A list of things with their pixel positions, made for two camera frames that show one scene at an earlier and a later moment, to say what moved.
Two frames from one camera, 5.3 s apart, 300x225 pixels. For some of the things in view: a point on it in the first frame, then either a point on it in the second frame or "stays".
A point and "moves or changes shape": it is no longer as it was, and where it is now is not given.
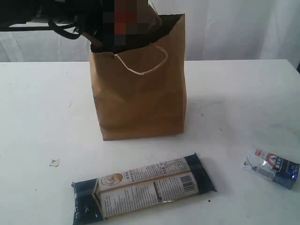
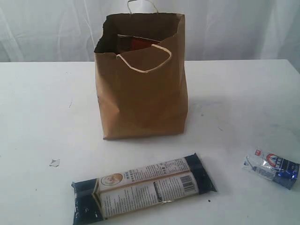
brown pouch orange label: (129, 22) moves or changes shape
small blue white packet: (273, 167) stays
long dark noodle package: (125, 191) stays
